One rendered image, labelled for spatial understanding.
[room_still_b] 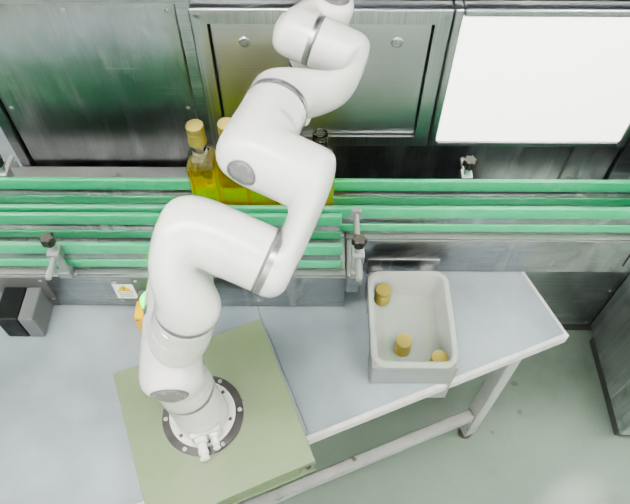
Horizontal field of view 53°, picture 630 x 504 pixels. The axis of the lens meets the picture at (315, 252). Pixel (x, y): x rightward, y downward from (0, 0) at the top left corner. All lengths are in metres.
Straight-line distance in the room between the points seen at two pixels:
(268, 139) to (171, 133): 0.74
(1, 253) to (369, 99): 0.81
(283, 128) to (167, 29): 0.57
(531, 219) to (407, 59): 0.43
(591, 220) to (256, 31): 0.79
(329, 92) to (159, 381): 0.48
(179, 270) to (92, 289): 0.70
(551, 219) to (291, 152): 0.80
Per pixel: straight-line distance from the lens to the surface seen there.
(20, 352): 1.50
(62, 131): 1.53
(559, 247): 1.48
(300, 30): 0.94
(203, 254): 0.74
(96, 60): 1.37
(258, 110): 0.77
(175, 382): 0.96
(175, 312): 0.77
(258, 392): 1.26
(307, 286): 1.34
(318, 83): 0.85
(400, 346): 1.31
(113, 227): 1.39
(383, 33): 1.22
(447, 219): 1.36
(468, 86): 1.32
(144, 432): 1.28
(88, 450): 1.36
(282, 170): 0.73
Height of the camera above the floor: 1.98
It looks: 56 degrees down
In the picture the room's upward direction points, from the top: straight up
